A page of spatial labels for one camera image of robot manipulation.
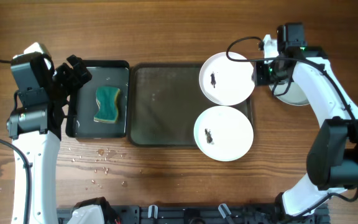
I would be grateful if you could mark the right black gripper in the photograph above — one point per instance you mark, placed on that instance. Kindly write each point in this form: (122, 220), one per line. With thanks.
(260, 73)

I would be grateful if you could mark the green yellow sponge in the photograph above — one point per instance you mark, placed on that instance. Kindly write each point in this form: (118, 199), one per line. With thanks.
(106, 99)

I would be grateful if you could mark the white plate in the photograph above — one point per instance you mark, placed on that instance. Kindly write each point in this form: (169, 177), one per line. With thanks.
(223, 133)
(226, 79)

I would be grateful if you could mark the small black water tray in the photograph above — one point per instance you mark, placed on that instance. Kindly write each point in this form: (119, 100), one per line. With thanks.
(83, 106)

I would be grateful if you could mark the pale green plate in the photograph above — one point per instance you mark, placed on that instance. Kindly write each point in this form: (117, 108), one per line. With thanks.
(294, 95)

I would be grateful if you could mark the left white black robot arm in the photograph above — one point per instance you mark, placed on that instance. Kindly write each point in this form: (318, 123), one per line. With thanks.
(36, 133)

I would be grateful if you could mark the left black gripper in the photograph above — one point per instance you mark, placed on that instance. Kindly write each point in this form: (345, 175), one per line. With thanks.
(66, 76)

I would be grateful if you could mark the black mounting rail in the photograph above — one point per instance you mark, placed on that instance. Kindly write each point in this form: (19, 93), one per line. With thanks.
(247, 214)

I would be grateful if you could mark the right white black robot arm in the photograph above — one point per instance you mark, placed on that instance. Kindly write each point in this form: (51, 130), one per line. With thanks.
(332, 162)

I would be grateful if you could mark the large dark serving tray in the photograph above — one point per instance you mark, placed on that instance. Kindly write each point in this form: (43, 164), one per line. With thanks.
(165, 99)

